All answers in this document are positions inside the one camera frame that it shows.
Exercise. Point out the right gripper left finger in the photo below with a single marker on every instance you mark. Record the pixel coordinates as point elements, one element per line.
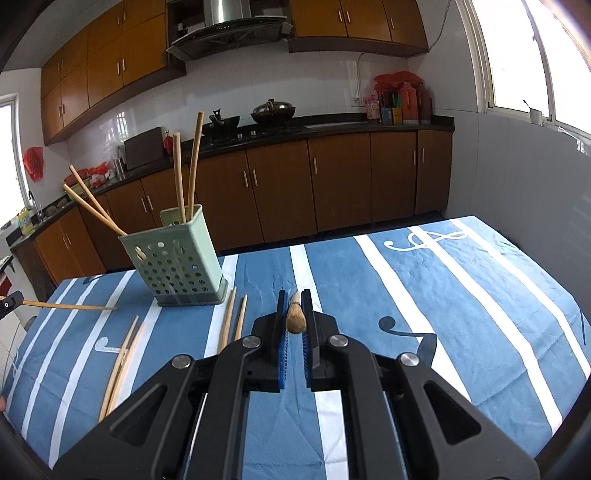
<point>187,421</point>

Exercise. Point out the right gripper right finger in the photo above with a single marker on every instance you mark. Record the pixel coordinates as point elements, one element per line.
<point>402,419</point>

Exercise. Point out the yellow detergent bottle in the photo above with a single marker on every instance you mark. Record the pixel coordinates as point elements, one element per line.
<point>25,222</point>

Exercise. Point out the blue white striped tablecloth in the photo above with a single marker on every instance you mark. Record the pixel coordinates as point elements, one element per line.
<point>511,339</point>

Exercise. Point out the red basin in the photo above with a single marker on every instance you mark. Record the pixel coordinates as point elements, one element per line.
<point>83,174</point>

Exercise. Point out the green perforated utensil holder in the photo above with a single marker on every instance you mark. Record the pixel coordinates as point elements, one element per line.
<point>177,261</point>

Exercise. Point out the dark cutting board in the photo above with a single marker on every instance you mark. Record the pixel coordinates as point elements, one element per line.
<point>144,148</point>

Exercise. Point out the lower wooden cabinets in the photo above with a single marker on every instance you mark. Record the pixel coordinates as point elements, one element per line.
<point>267,194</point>

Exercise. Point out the wooden cabinets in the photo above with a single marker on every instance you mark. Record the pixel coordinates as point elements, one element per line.
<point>86,103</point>
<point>267,194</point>

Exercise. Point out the black gas stove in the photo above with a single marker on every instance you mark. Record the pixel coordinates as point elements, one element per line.
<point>216,136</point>

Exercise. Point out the upper wooden cabinets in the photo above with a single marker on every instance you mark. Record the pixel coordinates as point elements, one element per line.
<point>86,103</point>

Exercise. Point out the lidded black wok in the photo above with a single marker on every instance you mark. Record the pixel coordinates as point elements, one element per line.
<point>273,113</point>

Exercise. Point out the red oil bottle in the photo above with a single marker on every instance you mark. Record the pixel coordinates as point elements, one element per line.
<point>409,102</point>

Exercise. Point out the white cup on windowsill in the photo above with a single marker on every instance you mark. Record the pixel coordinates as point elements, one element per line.
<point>536,116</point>

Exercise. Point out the red bag on counter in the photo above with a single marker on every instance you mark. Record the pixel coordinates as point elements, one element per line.
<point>390,82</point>

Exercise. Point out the steel range hood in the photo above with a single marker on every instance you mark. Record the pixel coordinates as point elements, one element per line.
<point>200,28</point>

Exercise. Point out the red plastic bag on wall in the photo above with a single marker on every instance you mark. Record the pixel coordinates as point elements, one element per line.
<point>33,162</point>

